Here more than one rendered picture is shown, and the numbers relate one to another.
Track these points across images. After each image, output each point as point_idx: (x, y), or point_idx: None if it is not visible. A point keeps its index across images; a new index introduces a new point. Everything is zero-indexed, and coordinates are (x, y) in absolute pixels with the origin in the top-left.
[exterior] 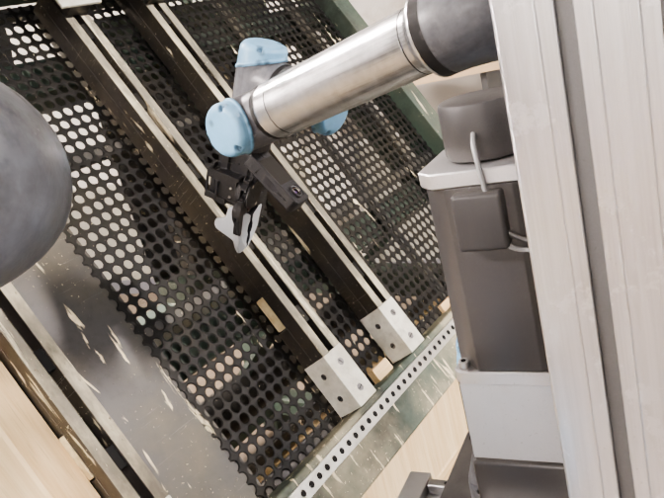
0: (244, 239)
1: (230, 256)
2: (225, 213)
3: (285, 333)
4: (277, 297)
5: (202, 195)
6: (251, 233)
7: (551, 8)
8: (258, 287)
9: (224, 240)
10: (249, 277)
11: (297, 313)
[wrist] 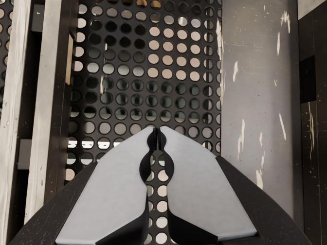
0: (180, 141)
1: (60, 150)
2: (15, 212)
3: (72, 29)
4: (57, 57)
5: None
6: (138, 146)
7: None
8: (62, 92)
9: (53, 174)
10: (61, 111)
11: (47, 19)
